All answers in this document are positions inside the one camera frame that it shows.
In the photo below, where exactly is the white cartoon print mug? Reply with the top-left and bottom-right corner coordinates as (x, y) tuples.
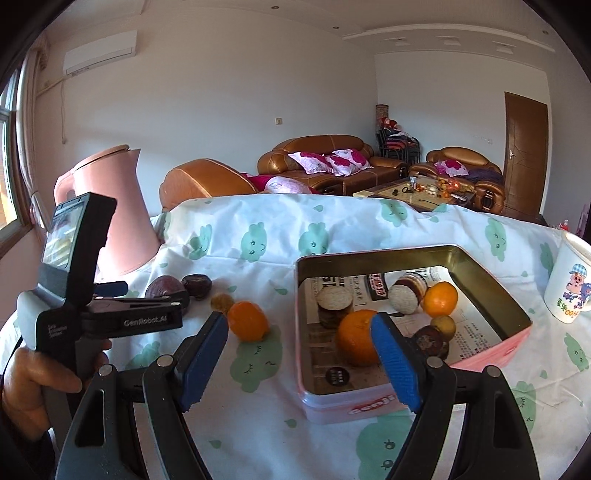
(543, 231), (591, 326)

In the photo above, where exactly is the pink floral pillow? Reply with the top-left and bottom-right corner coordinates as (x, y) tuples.
(324, 148), (372, 177)
(288, 151), (333, 175)
(434, 160), (469, 177)

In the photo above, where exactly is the pink electric kettle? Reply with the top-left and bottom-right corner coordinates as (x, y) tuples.
(54, 144), (162, 278)

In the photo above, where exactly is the glass coffee table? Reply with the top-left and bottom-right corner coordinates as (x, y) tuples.
(353, 176), (476, 213)

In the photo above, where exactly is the dark brown wrinkled date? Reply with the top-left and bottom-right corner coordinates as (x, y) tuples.
(181, 274), (213, 301)

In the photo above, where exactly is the striped chocolate cake slice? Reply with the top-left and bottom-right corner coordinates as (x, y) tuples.
(388, 272), (429, 315)

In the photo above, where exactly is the dark round nut cake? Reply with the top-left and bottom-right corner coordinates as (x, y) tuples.
(412, 325), (450, 361)

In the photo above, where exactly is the purple cloth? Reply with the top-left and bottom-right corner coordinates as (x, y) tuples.
(464, 168), (504, 185)

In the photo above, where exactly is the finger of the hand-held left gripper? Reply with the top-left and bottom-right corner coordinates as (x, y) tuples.
(95, 281), (129, 299)
(92, 295), (191, 318)

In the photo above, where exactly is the large orange mandarin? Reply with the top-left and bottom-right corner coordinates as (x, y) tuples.
(335, 310), (384, 367)

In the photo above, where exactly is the brown wooden door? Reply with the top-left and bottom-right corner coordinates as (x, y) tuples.
(502, 91), (550, 215)

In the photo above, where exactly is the stack of dark chairs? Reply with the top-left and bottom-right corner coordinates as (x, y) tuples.
(376, 124), (422, 164)

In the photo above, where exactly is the wooden frame window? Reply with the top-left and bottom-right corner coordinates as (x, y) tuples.
(0, 69), (35, 247)

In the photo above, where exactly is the orange-brown leather armchair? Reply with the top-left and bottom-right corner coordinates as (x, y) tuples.
(159, 159), (258, 213)

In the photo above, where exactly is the person's left hand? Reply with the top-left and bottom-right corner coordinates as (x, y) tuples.
(1, 340), (114, 441)

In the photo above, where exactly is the printed paper liner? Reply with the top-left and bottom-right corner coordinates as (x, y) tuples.
(302, 267), (504, 384)

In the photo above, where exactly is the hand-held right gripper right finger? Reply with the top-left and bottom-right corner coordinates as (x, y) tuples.
(369, 311), (539, 480)

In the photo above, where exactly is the small orange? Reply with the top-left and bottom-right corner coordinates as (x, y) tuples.
(423, 281), (459, 318)
(228, 301), (269, 342)

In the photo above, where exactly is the white wall air conditioner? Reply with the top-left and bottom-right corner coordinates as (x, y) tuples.
(64, 30), (138, 75)

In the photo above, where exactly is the person's left forearm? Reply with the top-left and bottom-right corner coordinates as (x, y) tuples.
(0, 401), (58, 480)

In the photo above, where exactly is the pink metal tin box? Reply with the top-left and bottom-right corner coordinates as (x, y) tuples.
(295, 244), (533, 424)

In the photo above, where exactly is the brown leather armchair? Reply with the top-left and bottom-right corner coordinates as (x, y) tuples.
(410, 147), (506, 214)

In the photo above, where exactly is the purple passion fruit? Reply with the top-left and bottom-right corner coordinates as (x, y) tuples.
(146, 275), (190, 317)

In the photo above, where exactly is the brown leather long sofa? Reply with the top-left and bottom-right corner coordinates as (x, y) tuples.
(257, 135), (409, 197)

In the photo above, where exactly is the round layered sandwich cookie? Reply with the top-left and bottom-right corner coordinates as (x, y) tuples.
(317, 288), (354, 329)

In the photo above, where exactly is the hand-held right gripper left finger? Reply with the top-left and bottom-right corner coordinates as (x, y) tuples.
(59, 311), (230, 480)

